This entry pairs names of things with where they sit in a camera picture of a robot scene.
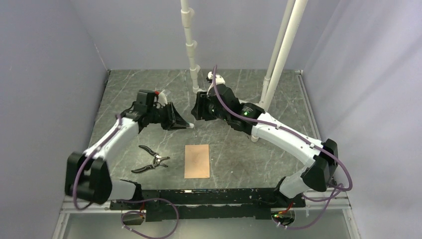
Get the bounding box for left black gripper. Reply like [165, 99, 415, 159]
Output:
[147, 102, 189, 131]

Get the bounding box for tan envelope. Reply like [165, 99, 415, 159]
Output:
[184, 144, 210, 179]

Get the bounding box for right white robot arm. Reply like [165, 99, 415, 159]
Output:
[191, 84, 338, 207]

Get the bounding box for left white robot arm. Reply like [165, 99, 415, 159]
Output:
[65, 90, 194, 211]

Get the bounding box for black pliers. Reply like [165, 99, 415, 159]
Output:
[130, 145, 171, 174]

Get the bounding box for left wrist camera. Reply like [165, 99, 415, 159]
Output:
[155, 89, 171, 108]

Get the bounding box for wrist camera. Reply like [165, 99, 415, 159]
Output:
[155, 89, 171, 108]
[206, 71, 225, 93]

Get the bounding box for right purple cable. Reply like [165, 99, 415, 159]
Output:
[211, 64, 353, 231]

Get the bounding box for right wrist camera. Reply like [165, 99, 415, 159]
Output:
[206, 71, 225, 93]

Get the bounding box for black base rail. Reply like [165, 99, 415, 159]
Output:
[109, 188, 306, 222]

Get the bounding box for white PVC pipe frame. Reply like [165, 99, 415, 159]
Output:
[180, 0, 308, 110]

